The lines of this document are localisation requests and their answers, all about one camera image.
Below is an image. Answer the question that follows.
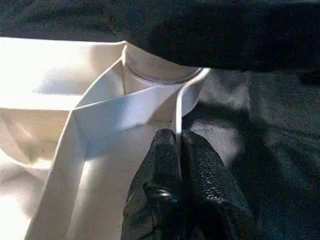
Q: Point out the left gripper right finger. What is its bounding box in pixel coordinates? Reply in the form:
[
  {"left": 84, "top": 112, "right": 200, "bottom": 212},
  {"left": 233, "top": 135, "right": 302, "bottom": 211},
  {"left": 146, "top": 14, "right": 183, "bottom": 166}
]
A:
[{"left": 179, "top": 129, "right": 259, "bottom": 240}]

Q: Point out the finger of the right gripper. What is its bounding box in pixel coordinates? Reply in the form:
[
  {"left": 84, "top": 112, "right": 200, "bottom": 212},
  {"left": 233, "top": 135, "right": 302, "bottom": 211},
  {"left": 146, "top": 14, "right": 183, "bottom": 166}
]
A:
[{"left": 148, "top": 0, "right": 320, "bottom": 74}]

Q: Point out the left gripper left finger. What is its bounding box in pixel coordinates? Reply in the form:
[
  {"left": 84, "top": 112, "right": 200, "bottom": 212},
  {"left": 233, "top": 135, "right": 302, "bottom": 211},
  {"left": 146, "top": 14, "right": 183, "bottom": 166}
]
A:
[{"left": 121, "top": 128, "right": 187, "bottom": 240}]

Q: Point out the white plastic table top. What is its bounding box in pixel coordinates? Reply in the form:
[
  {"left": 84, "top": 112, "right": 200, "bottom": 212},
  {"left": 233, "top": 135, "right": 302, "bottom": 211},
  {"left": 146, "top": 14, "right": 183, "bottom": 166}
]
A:
[{"left": 0, "top": 36, "right": 212, "bottom": 240}]

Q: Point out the black table mat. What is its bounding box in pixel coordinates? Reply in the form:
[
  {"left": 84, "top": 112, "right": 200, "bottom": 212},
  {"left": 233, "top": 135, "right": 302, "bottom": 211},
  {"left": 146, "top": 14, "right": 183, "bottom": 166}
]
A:
[{"left": 0, "top": 0, "right": 320, "bottom": 240}]

